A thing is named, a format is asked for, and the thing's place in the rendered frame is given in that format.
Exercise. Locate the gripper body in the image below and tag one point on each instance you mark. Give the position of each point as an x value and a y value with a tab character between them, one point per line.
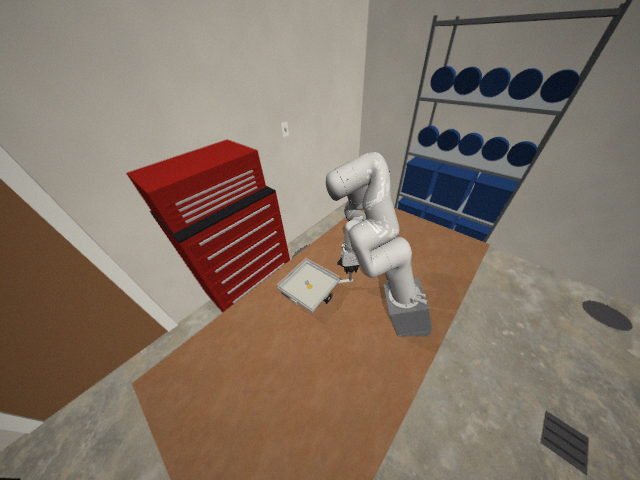
349	258

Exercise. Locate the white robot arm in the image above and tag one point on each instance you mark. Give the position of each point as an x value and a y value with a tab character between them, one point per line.
366	182

